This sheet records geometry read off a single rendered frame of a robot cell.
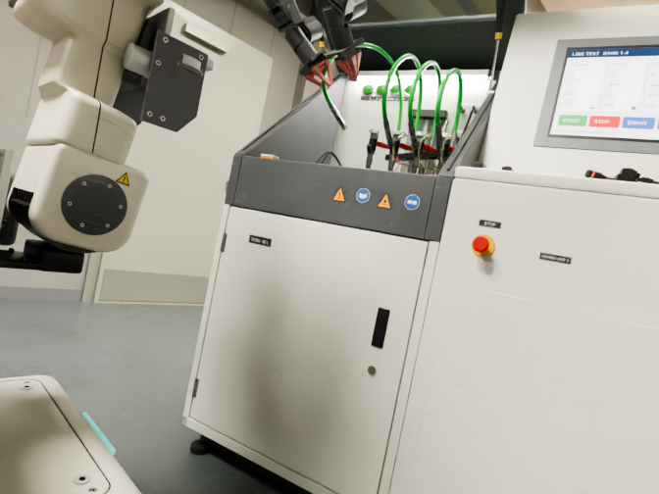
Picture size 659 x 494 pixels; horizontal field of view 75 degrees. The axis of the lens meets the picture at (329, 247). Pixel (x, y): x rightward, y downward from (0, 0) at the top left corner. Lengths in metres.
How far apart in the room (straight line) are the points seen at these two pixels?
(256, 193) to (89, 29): 0.65
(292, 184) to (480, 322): 0.63
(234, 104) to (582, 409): 3.27
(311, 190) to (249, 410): 0.67
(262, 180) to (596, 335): 0.94
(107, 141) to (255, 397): 0.83
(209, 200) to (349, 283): 2.58
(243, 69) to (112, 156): 3.06
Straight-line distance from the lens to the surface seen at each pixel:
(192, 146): 3.54
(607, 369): 1.06
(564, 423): 1.08
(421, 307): 1.09
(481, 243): 1.02
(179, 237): 3.54
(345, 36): 1.30
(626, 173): 1.18
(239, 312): 1.35
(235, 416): 1.41
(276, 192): 1.30
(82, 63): 0.90
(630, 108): 1.41
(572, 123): 1.38
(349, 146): 1.84
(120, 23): 0.92
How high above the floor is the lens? 0.75
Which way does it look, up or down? 1 degrees down
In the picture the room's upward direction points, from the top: 11 degrees clockwise
